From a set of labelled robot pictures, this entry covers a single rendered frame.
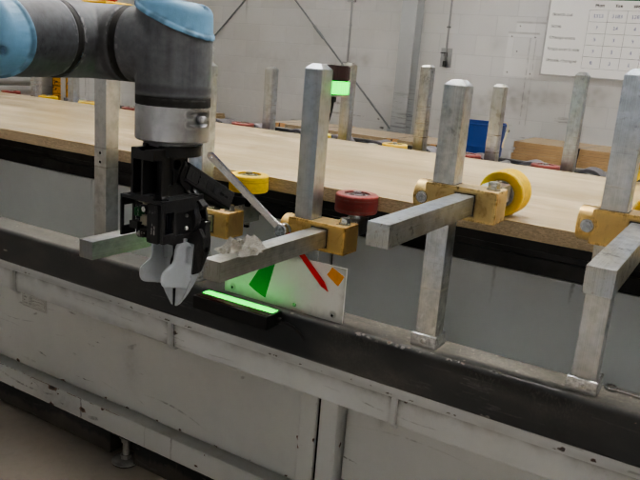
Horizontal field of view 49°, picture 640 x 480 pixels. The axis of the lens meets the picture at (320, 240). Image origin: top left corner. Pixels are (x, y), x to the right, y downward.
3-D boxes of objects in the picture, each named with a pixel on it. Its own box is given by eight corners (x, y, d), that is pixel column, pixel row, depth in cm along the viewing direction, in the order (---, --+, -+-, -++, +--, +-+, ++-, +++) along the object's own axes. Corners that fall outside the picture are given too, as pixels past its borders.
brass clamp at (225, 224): (224, 240, 133) (226, 214, 131) (170, 227, 139) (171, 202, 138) (245, 235, 138) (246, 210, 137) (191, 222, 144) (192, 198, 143)
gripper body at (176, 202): (118, 239, 88) (118, 141, 85) (167, 229, 95) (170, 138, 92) (164, 251, 84) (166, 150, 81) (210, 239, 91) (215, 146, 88)
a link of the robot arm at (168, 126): (170, 101, 92) (230, 109, 87) (170, 139, 93) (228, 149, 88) (118, 101, 84) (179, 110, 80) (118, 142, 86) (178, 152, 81)
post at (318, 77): (302, 335, 129) (323, 64, 117) (286, 330, 130) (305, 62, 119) (312, 330, 131) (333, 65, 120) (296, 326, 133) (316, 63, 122)
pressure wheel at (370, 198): (360, 259, 129) (366, 196, 126) (323, 250, 133) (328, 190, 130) (380, 250, 135) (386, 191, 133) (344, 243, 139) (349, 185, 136)
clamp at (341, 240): (342, 256, 120) (345, 228, 119) (277, 241, 127) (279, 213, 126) (358, 250, 125) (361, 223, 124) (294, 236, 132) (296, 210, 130)
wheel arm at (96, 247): (92, 266, 111) (92, 239, 110) (78, 261, 112) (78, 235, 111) (258, 224, 147) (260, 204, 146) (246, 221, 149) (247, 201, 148)
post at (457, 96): (430, 379, 116) (467, 80, 105) (410, 372, 118) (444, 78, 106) (437, 371, 119) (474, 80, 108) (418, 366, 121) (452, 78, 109)
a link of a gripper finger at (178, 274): (149, 313, 89) (150, 242, 87) (181, 302, 94) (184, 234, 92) (168, 319, 88) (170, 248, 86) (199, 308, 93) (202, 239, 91)
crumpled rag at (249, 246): (245, 260, 99) (246, 244, 98) (207, 250, 102) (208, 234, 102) (281, 249, 106) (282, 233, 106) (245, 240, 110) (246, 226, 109)
